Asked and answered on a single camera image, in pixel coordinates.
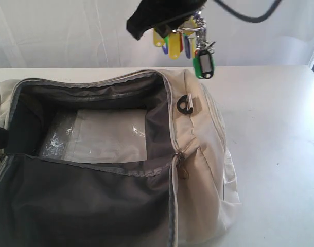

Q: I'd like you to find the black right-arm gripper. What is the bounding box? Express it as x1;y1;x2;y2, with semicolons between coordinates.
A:
126;0;206;41

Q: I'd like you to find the bunch of coloured key tags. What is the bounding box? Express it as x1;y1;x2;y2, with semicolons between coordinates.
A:
152;9;215;79

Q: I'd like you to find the beige duffel bag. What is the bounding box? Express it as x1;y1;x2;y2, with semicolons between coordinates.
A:
0;70;240;246

